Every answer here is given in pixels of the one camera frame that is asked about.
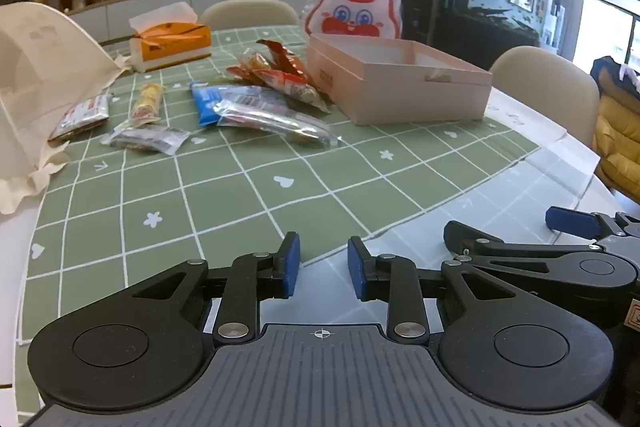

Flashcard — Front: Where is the cream cloth bag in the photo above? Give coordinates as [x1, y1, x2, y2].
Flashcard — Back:
[0, 1, 133, 215]

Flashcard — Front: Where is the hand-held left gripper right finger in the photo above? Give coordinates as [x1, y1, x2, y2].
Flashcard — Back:
[347, 236, 517, 345]

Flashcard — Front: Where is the pale checked table cover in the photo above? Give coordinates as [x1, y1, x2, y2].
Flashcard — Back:
[300, 87, 623, 268]

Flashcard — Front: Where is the yellow snack packet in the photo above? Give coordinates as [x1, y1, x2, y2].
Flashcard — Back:
[125, 82, 166, 130]

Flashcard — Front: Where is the pink cardboard box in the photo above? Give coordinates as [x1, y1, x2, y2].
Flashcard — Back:
[305, 33, 493, 126]

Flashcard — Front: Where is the beige chair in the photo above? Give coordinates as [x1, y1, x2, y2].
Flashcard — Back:
[199, 0, 300, 31]
[489, 46, 601, 150]

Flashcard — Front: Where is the white low cabinet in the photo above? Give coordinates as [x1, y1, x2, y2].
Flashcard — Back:
[67, 0, 316, 45]

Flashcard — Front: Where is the yellow puffer jacket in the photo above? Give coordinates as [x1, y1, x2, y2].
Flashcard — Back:
[595, 72, 640, 200]

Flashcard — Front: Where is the green checked tablecloth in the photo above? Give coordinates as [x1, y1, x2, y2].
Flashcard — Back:
[15, 24, 543, 413]

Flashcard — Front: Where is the silvery clear snack packet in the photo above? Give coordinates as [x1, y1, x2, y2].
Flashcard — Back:
[100, 124, 193, 156]

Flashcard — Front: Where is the orange tissue box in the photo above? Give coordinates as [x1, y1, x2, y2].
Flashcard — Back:
[129, 3, 212, 72]

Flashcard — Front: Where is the black display cabinet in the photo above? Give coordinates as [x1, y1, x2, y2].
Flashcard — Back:
[437, 0, 543, 70]

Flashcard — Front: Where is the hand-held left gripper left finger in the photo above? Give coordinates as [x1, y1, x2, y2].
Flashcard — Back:
[131, 232, 301, 345]

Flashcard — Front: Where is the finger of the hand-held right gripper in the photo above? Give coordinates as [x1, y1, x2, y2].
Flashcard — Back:
[545, 206, 640, 254]
[443, 220, 583, 280]

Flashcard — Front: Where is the blue seaweed snack packet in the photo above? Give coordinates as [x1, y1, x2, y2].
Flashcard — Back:
[191, 80, 236, 128]

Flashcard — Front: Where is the dark blue garment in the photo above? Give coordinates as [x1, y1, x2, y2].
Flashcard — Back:
[590, 55, 640, 95]

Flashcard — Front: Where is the red and white snack packet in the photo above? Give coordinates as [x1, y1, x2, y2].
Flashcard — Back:
[48, 96, 110, 142]

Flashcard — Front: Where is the red snack packet white label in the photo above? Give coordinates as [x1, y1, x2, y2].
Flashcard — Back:
[245, 68, 332, 114]

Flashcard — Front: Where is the red and white rabbit bag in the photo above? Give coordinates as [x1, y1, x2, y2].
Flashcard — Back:
[302, 0, 403, 40]

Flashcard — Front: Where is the orange red snack packet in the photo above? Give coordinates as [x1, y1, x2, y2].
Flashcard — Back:
[256, 38, 313, 80]

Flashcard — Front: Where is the long clear snack bag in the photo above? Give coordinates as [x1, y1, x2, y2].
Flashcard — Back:
[212, 99, 342, 148]

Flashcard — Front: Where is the black appliance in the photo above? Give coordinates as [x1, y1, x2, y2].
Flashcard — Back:
[400, 0, 435, 44]

